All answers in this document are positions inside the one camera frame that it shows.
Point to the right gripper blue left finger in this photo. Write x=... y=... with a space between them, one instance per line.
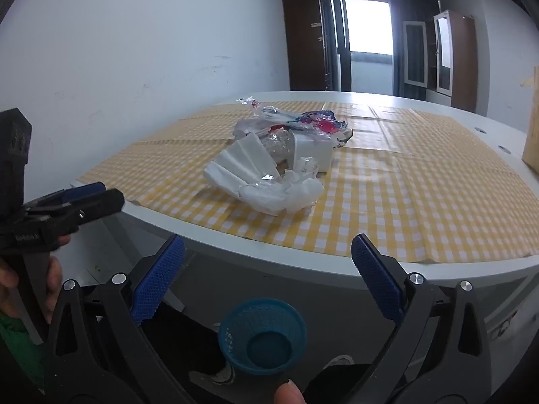
x=152 y=277

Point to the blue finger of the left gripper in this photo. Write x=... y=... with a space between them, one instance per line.
x=84 y=191
x=113 y=202

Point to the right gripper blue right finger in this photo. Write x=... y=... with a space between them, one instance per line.
x=385 y=290

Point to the white tissue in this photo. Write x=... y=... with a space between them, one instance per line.
x=292 y=192

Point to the white paper towel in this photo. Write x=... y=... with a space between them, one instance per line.
x=246 y=172

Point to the clear plastic bottle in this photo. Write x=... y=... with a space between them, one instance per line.
x=273 y=133

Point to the small clear candy wrapper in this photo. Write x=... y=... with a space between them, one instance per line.
x=250 y=103

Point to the blue snack bag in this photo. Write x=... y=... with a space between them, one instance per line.
x=322 y=125

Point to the blue plastic trash basket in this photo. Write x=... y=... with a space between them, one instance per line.
x=263 y=337

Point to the person's left hand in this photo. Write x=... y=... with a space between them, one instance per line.
x=9 y=281

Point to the person's right hand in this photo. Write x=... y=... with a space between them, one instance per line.
x=288 y=393

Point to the white shoe right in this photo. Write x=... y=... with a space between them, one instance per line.
x=340 y=360

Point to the white shoe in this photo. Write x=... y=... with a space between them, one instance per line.
x=225 y=377
x=340 y=360

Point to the yellow checkered tablecloth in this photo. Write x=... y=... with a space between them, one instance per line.
x=419 y=185

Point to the white shoe left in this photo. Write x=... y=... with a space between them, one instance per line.
x=225 y=377

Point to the brown cabinet with glass door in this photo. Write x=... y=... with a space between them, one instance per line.
x=456 y=59

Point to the dark brown wardrobe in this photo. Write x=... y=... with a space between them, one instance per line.
x=309 y=47

